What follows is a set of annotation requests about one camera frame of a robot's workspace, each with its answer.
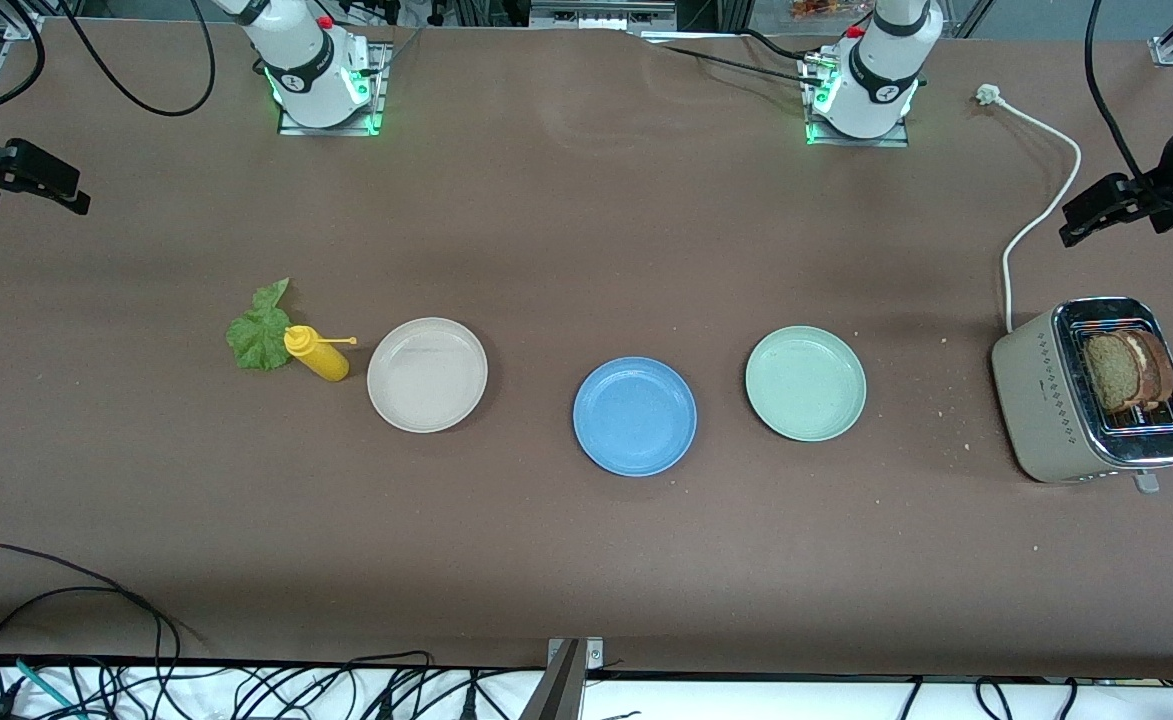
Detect brown bread slice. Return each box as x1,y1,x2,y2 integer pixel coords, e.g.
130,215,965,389
1126,328,1173,407
1083,333,1150,414

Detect green lettuce leaf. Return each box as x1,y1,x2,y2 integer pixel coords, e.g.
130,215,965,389
226,278,293,372

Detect yellow squeeze bottle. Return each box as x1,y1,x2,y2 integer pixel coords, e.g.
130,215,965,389
283,325,358,383

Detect green round plate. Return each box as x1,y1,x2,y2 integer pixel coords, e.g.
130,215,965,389
745,326,868,443

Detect white round plate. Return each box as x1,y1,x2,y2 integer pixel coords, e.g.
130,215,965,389
366,317,489,434

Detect blue round plate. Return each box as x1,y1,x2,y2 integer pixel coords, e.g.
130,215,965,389
573,357,698,478

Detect beige chrome toaster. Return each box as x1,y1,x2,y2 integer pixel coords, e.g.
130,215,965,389
991,296,1173,494

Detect grey metal box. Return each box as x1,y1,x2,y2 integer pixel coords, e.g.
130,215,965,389
529,0,677,31

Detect white toaster power cable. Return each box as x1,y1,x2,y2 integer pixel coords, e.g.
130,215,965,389
976,84,1083,334

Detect teal cable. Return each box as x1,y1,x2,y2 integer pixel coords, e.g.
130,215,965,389
14,657,83,720

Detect metal post bracket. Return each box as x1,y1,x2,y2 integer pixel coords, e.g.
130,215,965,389
521,637,607,720

